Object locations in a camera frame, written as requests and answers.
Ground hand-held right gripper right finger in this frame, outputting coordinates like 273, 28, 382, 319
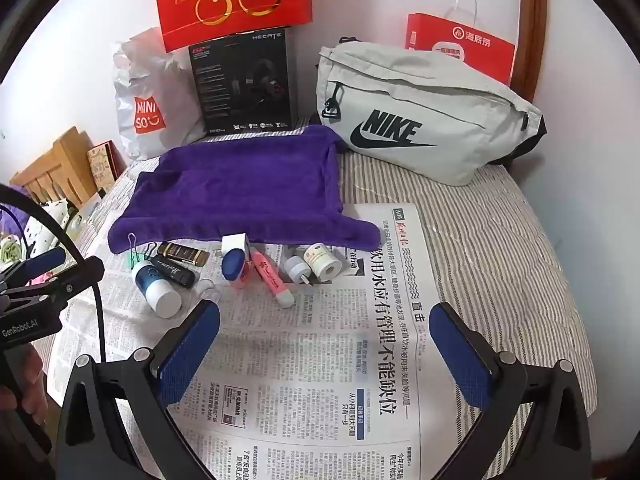
429, 302, 593, 480

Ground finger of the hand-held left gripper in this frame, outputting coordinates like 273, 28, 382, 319
30, 256, 106, 307
22, 247, 67, 277

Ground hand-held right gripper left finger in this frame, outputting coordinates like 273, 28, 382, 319
52, 299, 222, 480

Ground clear plastic cap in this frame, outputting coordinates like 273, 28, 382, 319
192, 280, 221, 303

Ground green binder clip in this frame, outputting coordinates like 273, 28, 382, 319
126, 233, 157, 267

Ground blue and white bottle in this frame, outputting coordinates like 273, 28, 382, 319
132, 260, 182, 317

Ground small jar blue lid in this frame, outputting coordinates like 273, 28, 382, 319
221, 249, 247, 288

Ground brown and gold bar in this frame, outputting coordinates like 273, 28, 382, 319
157, 242, 210, 267

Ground pink highlighter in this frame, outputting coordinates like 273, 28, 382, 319
248, 249, 294, 309

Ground white charger plug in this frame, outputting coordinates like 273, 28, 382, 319
216, 233, 253, 261

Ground white plug-in night light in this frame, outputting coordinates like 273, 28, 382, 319
285, 255, 317, 287

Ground small white bottle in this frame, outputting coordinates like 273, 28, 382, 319
302, 242, 342, 281

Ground person's left hand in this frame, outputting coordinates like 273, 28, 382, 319
0, 347, 48, 426

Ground white power strip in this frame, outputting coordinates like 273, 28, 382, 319
22, 200, 76, 261

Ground wooden rack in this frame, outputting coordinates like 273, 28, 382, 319
10, 127, 98, 206

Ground striped bed sheet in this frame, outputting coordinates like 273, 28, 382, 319
295, 115, 601, 480

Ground newspaper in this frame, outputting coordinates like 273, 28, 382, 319
47, 157, 426, 480

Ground small patterned box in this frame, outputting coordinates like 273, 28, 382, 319
87, 142, 126, 196

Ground purple towel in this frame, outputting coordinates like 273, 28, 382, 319
109, 125, 382, 255

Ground white plastic shopping bag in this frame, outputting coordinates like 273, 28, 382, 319
111, 27, 208, 161

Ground black headphone box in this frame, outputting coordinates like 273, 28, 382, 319
188, 26, 299, 136

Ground grey waist bag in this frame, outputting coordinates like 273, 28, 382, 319
316, 39, 547, 187

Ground red gift bag gold print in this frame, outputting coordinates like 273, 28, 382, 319
152, 0, 313, 53

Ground brown wooden headboard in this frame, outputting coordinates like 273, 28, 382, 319
517, 0, 549, 106

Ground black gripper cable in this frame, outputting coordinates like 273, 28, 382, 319
0, 183, 108, 363

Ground red paper bag white handles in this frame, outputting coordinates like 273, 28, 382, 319
405, 0, 517, 88

